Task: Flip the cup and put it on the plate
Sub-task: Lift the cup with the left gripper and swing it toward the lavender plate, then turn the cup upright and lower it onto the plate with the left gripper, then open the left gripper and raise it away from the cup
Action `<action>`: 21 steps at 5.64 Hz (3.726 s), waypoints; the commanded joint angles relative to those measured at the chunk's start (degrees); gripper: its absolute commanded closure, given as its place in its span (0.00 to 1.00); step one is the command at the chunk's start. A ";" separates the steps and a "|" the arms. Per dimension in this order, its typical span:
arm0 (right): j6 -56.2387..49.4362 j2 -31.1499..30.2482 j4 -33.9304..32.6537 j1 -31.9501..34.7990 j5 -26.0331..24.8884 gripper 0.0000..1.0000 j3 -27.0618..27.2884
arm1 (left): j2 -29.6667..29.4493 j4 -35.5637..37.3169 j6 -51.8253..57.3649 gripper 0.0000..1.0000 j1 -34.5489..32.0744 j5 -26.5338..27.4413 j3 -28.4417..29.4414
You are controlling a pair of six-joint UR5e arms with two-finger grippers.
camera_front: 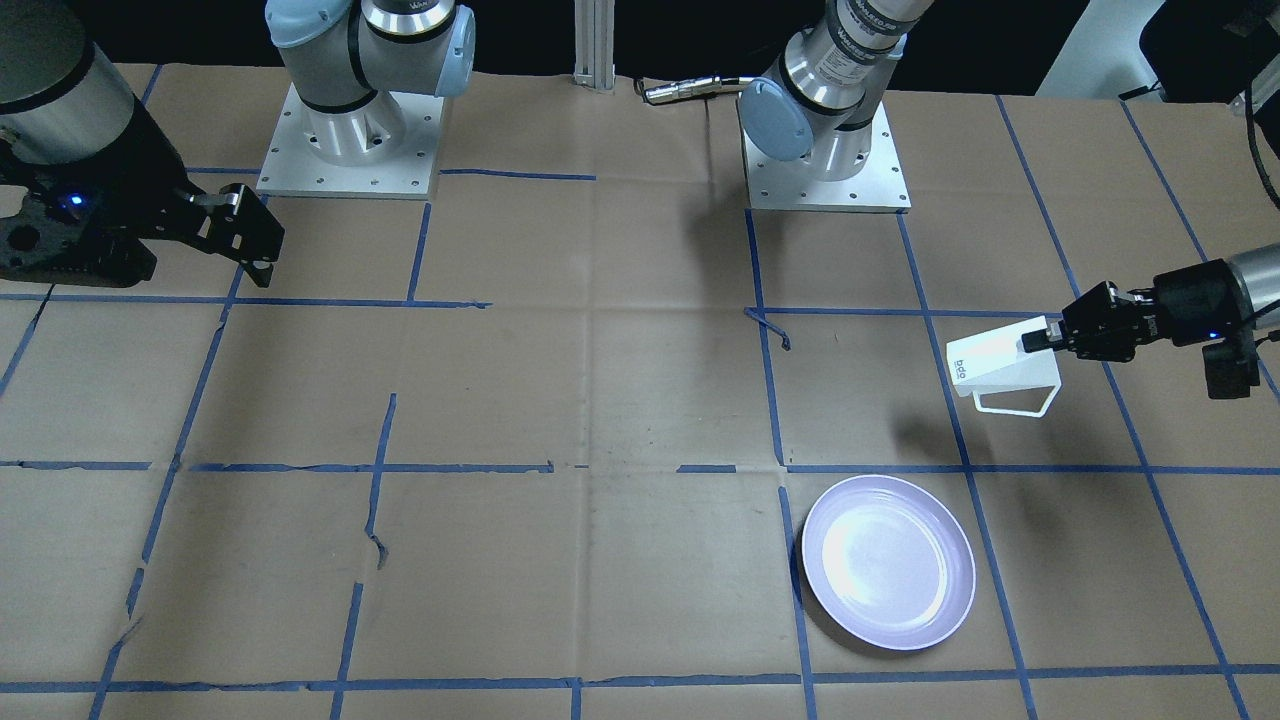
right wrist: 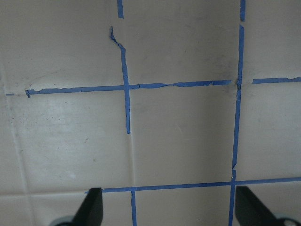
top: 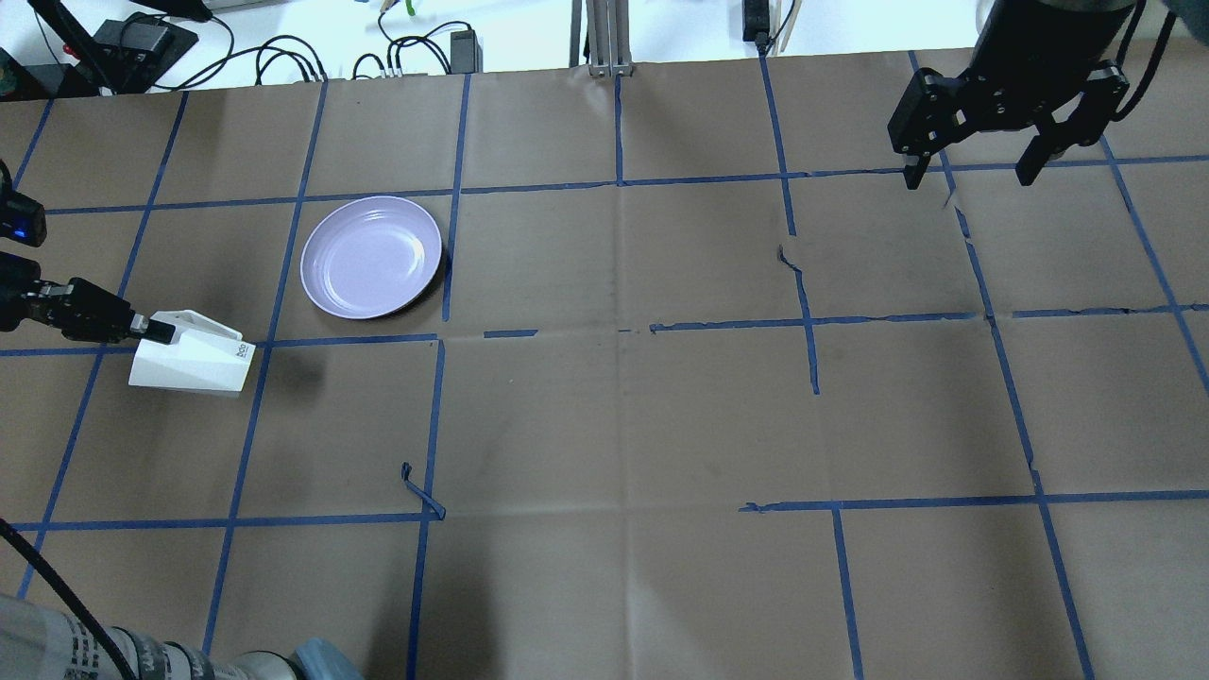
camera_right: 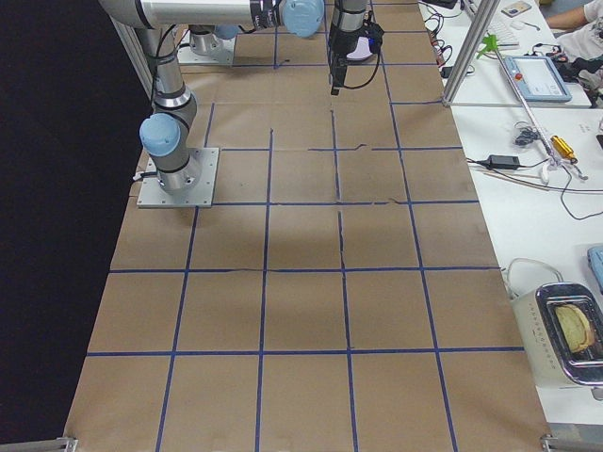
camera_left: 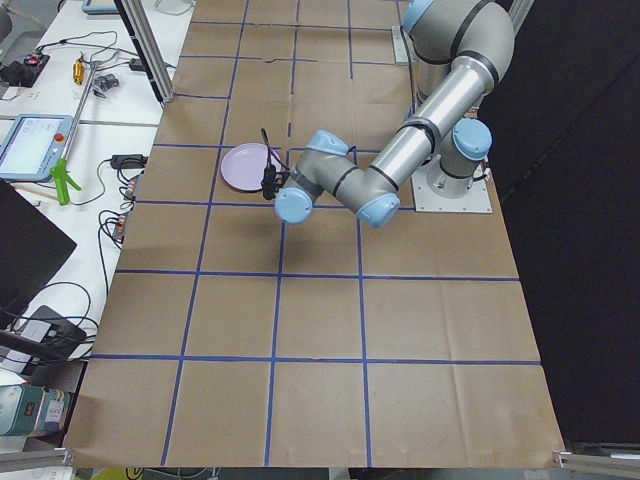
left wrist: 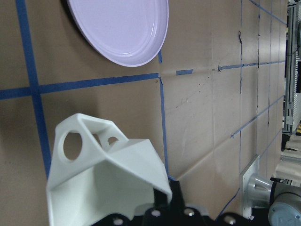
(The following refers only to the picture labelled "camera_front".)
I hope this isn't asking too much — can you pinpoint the brown paper table cover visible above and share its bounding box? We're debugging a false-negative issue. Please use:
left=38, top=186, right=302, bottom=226
left=1, top=76, right=1277, bottom=719

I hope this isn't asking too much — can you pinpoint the black idle gripper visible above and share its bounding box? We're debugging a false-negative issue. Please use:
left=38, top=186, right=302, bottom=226
left=1, top=110, right=285, bottom=288

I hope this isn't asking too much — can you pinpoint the white angular mug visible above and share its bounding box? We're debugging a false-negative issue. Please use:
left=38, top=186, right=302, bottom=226
left=943, top=315, right=1062, bottom=419

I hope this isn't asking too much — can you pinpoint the black gripper holding side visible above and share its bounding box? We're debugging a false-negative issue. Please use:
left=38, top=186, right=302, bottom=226
left=1020, top=260, right=1247, bottom=363

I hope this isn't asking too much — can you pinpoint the lilac round plate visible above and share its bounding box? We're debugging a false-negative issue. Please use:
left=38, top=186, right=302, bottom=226
left=799, top=474, right=977, bottom=652

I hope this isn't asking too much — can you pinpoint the metal cable connector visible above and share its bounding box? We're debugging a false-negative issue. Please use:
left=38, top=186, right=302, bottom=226
left=634, top=76, right=756, bottom=106

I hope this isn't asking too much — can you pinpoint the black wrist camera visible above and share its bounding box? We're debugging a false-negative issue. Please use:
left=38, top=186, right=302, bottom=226
left=1201, top=334, right=1260, bottom=400

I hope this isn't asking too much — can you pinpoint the aluminium frame post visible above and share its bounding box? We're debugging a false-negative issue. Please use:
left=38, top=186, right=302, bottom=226
left=572, top=0, right=616, bottom=94

